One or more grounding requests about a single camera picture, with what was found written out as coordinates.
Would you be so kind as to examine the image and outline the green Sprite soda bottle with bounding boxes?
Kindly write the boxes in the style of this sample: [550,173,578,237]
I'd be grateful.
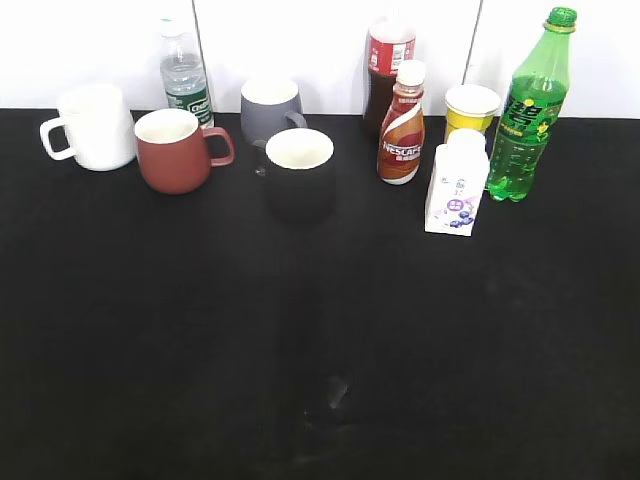
[486,7,577,202]

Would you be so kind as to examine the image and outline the white ceramic mug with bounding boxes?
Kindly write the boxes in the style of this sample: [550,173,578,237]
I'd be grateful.
[39,84,137,172]

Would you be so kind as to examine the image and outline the red ceramic mug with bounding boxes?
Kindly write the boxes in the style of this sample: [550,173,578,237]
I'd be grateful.
[134,108,235,195]

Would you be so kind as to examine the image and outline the white blueberry yogurt carton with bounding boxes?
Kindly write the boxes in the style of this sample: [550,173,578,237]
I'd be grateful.
[424,128,490,237]

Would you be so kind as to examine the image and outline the cola bottle red label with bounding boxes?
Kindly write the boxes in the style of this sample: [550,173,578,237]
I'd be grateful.
[363,7,416,142]

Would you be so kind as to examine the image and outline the brown Nescafe coffee bottle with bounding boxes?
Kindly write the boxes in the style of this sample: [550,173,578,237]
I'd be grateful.
[377,59,426,185]

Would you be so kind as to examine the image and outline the yellow paper cup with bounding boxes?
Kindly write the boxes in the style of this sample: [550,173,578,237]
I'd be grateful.
[444,84,501,142]

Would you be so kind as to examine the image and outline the clear water bottle green label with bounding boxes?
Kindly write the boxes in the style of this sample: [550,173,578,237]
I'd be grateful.
[159,17,214,127]

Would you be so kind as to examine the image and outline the grey ceramic mug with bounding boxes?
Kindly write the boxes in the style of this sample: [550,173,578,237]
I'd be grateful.
[240,76,307,144]

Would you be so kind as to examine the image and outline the black ceramic mug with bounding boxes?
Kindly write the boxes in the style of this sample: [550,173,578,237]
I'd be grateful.
[252,128,336,226]

